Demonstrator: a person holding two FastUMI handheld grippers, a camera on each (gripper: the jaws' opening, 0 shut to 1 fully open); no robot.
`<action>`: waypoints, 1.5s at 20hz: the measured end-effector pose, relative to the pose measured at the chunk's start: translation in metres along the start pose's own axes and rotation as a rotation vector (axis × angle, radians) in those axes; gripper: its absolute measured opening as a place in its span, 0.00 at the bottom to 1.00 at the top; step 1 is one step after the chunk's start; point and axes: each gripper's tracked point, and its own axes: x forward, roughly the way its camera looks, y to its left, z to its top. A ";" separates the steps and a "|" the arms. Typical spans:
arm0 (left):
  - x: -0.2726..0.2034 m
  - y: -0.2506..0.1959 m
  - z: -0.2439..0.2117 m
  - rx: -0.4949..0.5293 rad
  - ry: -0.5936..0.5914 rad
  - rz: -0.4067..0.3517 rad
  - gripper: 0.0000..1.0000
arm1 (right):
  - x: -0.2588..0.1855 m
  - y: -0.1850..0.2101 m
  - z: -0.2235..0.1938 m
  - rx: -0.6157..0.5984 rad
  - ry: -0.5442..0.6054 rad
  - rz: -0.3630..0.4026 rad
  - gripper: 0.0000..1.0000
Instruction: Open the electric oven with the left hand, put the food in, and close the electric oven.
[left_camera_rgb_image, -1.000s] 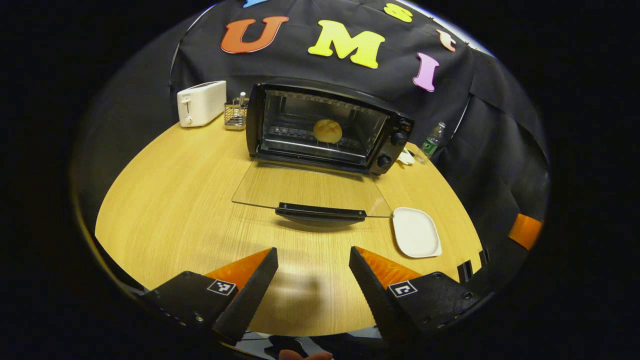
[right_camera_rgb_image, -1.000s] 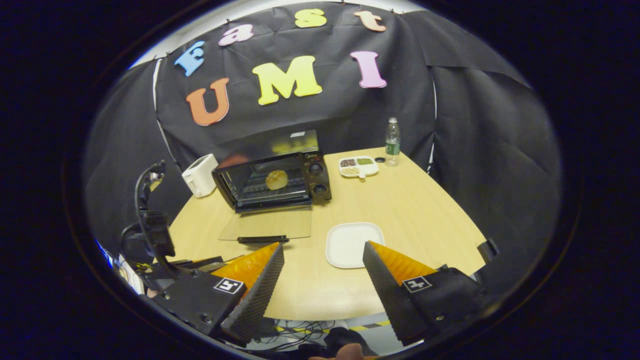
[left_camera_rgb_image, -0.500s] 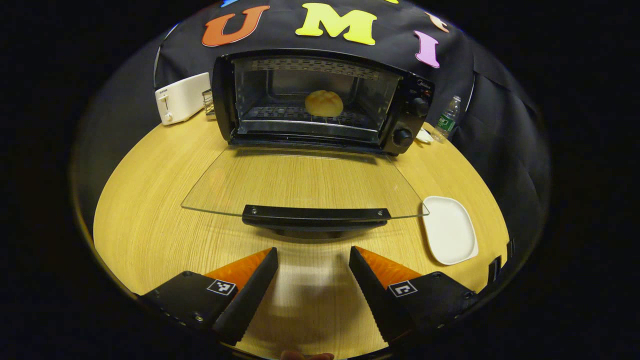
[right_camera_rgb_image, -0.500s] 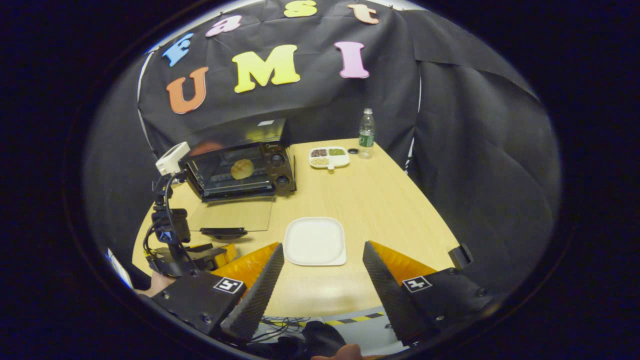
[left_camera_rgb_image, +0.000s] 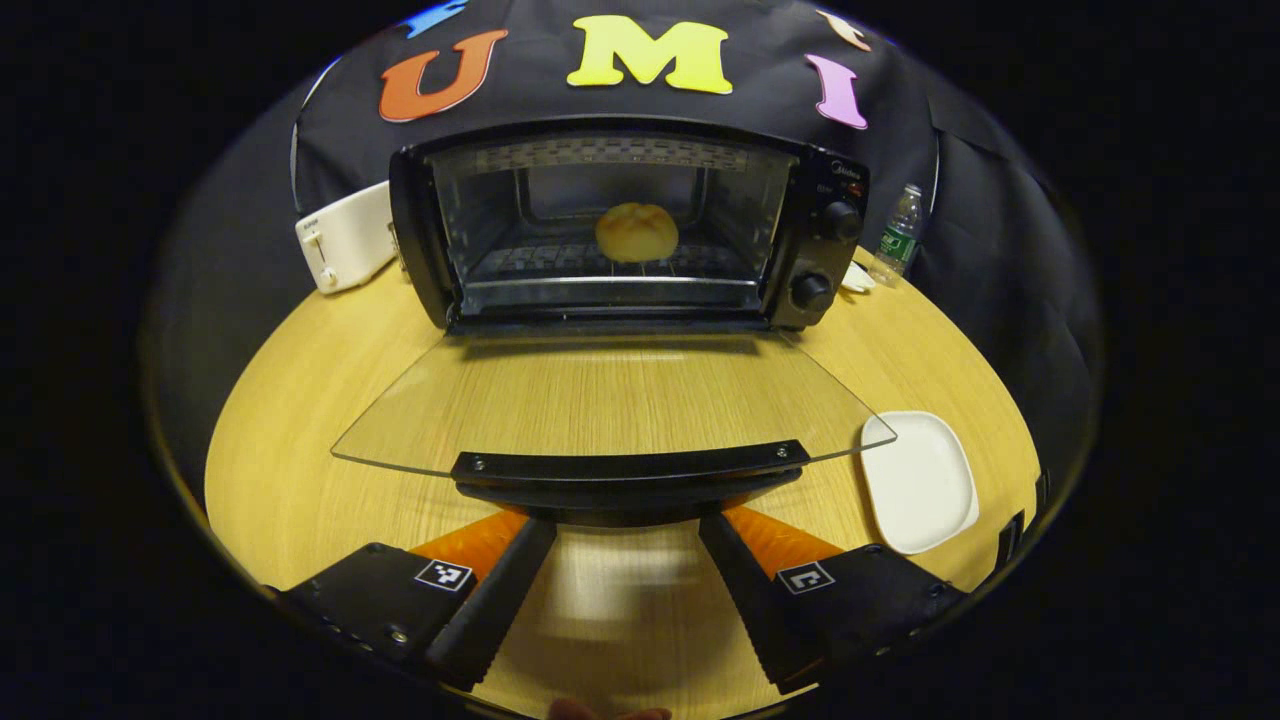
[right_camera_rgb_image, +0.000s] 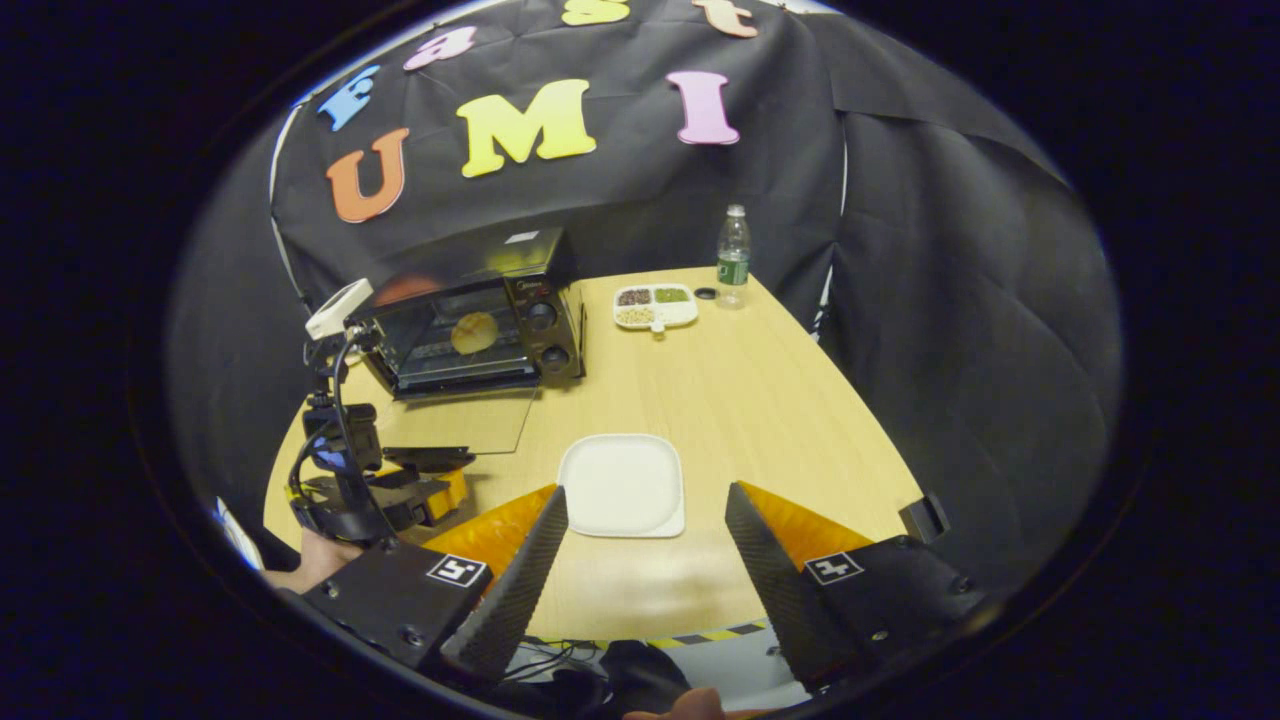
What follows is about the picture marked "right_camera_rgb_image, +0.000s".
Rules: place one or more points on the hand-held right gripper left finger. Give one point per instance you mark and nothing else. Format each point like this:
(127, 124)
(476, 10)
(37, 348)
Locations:
(515, 600)

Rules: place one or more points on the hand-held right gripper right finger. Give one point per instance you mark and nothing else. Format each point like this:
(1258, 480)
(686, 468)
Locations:
(780, 600)

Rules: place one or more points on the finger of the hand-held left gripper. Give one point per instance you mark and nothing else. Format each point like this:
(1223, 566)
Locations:
(425, 500)
(430, 457)

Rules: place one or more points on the golden bread bun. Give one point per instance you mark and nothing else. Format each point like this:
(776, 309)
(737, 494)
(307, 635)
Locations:
(474, 333)

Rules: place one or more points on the black electric oven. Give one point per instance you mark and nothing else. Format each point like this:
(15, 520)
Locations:
(545, 320)

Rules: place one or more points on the yellow black floor tape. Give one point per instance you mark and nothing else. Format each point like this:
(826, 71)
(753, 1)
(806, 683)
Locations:
(710, 633)

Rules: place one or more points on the white toaster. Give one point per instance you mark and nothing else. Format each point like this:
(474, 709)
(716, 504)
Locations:
(338, 308)

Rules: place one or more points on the white square plate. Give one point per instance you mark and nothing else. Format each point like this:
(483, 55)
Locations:
(620, 485)

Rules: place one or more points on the black table edge clamp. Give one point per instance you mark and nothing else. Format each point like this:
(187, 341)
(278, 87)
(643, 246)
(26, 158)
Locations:
(925, 520)

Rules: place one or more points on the white divided snack tray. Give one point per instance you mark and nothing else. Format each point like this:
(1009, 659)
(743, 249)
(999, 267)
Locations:
(680, 312)

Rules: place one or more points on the clear plastic water bottle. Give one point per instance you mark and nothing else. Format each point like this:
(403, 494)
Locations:
(733, 265)

